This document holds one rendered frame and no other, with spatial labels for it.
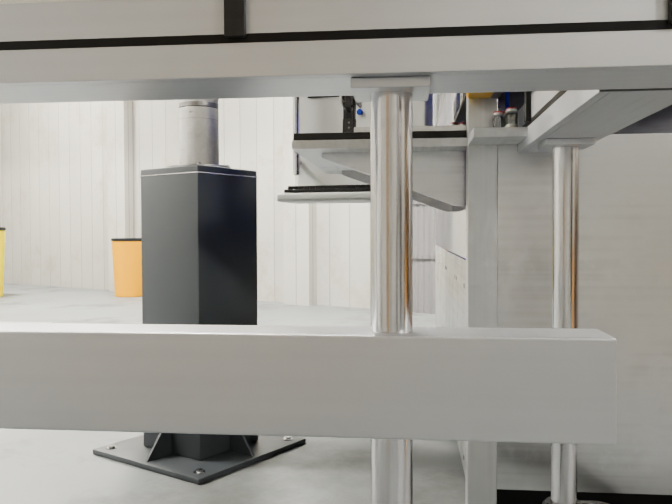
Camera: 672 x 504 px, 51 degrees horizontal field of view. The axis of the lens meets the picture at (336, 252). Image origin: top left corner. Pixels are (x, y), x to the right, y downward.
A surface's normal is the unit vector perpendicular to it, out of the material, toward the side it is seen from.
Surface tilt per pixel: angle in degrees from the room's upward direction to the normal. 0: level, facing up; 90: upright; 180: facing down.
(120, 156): 90
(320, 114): 90
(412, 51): 90
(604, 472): 90
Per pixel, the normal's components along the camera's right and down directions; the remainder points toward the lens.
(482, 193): -0.11, 0.03
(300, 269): -0.58, 0.03
